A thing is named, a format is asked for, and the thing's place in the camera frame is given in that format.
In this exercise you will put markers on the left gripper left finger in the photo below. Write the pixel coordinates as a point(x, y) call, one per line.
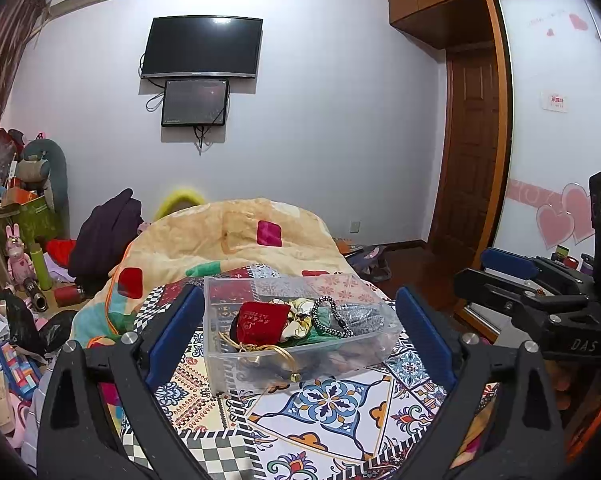
point(77, 438)

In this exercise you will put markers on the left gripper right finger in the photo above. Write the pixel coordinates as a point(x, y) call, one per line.
point(524, 436)

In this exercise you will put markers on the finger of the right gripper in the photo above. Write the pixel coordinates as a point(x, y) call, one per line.
point(509, 263)

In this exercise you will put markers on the red velvet gold pouch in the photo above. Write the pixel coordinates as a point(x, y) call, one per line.
point(259, 326)

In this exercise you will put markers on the clear plastic storage box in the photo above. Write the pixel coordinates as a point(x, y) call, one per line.
point(320, 296)

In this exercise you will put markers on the brown wooden door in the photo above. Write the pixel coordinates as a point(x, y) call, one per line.
point(468, 160)

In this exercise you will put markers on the grey backpack on floor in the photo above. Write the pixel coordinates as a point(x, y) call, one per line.
point(369, 262)

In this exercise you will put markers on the silver mesh pouch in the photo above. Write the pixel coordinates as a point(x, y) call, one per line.
point(361, 318)

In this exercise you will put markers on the patterned colourful bedsheet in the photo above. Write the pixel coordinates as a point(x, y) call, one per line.
point(358, 425)

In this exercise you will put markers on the red cylinder can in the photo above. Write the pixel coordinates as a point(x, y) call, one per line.
point(69, 295)

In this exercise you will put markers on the white wardrobe sliding door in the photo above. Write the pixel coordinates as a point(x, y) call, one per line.
point(554, 51)

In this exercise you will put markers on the green bottle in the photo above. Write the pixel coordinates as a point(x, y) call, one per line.
point(37, 258)

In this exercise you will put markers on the green knitted cloth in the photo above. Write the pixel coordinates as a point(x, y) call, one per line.
point(300, 330)

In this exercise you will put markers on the pink rabbit toy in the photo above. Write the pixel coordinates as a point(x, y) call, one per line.
point(20, 266)

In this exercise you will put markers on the dark purple garment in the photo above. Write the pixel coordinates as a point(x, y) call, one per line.
point(103, 240)

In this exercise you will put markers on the green cardboard box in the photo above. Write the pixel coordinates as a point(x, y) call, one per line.
point(38, 223)

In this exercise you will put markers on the beige patchwork blanket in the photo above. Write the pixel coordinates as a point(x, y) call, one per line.
point(212, 238)

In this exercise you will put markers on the grey green plush toy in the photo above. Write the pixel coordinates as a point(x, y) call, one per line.
point(43, 164)

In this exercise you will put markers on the wall power socket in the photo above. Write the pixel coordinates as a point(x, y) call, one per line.
point(354, 227)

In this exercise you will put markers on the small wall monitor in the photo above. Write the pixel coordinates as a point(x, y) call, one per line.
point(195, 102)

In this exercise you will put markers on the large wall television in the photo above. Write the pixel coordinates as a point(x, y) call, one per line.
point(202, 46)

